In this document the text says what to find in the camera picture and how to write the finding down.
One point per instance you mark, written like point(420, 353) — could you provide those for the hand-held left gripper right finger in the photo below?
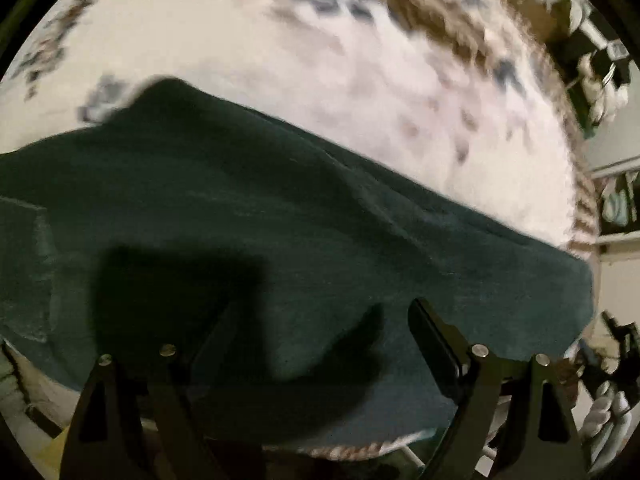
point(434, 345)

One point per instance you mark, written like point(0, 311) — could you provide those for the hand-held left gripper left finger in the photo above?
point(212, 345)

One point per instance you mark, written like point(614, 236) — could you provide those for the dark green pants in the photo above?
point(280, 240)

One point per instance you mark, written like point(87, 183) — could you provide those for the white striped cloth bundle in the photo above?
point(607, 420)

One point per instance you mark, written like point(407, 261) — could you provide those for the white shelf unit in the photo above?
point(617, 200)

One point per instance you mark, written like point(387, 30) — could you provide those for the white patterned blanket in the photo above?
point(345, 75)

